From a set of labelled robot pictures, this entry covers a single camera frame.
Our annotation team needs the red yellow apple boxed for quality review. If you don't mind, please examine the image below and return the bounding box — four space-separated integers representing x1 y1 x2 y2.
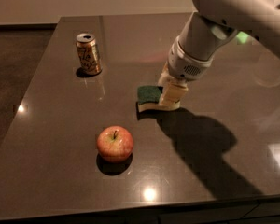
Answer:
96 126 134 163

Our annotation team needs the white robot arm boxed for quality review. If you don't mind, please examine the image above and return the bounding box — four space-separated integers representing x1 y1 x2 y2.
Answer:
158 0 280 108

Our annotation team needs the orange soda can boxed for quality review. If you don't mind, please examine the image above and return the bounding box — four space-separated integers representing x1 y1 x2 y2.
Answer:
76 33 102 76

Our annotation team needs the green yellow sponge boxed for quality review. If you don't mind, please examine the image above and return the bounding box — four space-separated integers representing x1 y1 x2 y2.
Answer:
137 85 180 112

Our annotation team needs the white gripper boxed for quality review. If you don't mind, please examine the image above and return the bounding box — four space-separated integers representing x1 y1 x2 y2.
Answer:
158 37 213 105

